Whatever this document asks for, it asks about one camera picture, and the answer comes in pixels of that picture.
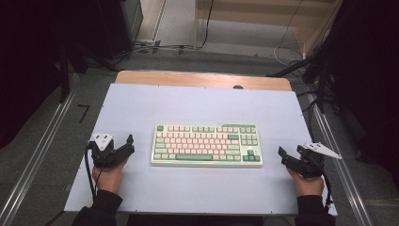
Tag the dark curtain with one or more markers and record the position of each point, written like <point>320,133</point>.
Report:
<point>28,62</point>
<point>370,78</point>

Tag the dark table grommet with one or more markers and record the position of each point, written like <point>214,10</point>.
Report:
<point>238,87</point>

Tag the aluminium floor rail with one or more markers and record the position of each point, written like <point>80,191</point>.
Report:
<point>34,163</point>
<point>345,169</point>

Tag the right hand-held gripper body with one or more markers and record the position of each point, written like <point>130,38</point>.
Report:
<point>310,164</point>

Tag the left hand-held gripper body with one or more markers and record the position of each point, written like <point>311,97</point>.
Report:
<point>102,155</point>

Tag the green and pink keyboard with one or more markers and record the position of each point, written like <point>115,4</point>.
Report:
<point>204,146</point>

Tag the light wooden shelf unit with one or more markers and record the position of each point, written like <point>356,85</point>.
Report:
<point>251,14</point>

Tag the person's left hand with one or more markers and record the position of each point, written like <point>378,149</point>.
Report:
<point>106,179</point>

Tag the dark cabinet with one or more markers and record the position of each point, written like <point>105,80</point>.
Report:
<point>120,25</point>

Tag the white table board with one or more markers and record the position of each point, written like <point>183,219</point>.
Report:
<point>194,103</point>

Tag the wooden table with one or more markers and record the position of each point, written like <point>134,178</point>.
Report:
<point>188,79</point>

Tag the black metal stand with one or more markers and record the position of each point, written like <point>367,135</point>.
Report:
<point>64,78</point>
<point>320,81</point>

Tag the person's right hand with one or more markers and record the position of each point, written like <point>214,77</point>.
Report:
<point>310,186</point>

